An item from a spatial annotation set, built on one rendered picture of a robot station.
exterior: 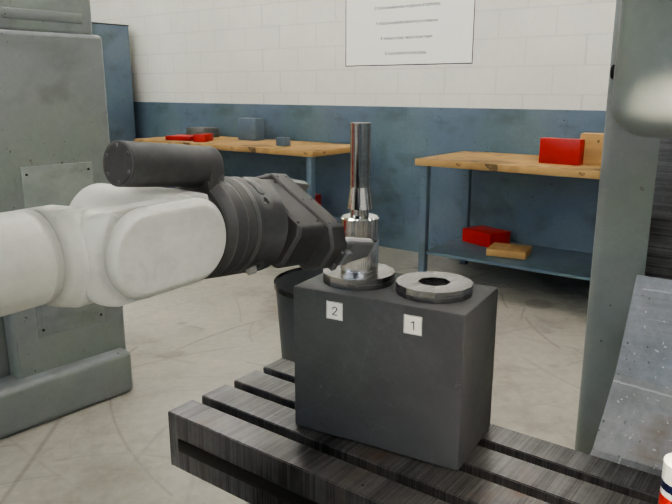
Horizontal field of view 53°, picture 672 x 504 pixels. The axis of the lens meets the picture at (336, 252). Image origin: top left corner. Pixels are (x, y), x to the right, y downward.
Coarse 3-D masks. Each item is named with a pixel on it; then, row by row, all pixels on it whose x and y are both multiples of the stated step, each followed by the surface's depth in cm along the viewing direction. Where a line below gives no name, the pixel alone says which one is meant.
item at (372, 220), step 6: (342, 216) 82; (348, 216) 82; (372, 216) 82; (342, 222) 81; (348, 222) 80; (354, 222) 80; (360, 222) 80; (366, 222) 80; (372, 222) 80; (378, 222) 81
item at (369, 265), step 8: (352, 232) 80; (360, 232) 80; (368, 232) 80; (376, 232) 81; (376, 240) 82; (376, 248) 82; (368, 256) 81; (376, 256) 82; (352, 264) 81; (360, 264) 81; (368, 264) 81; (376, 264) 82; (344, 272) 82; (352, 272) 81; (360, 272) 81; (368, 272) 81
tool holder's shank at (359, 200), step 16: (352, 128) 79; (368, 128) 79; (352, 144) 79; (368, 144) 79; (352, 160) 80; (368, 160) 80; (352, 176) 80; (368, 176) 80; (352, 192) 80; (368, 192) 80; (352, 208) 80; (368, 208) 80
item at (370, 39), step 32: (352, 0) 562; (384, 0) 544; (416, 0) 527; (448, 0) 511; (352, 32) 568; (384, 32) 549; (416, 32) 532; (448, 32) 516; (352, 64) 574; (384, 64) 555; (416, 64) 537; (448, 64) 521
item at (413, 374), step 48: (336, 288) 80; (384, 288) 80; (432, 288) 76; (480, 288) 80; (336, 336) 80; (384, 336) 77; (432, 336) 74; (480, 336) 77; (336, 384) 81; (384, 384) 78; (432, 384) 75; (480, 384) 79; (336, 432) 83; (384, 432) 79; (432, 432) 76; (480, 432) 82
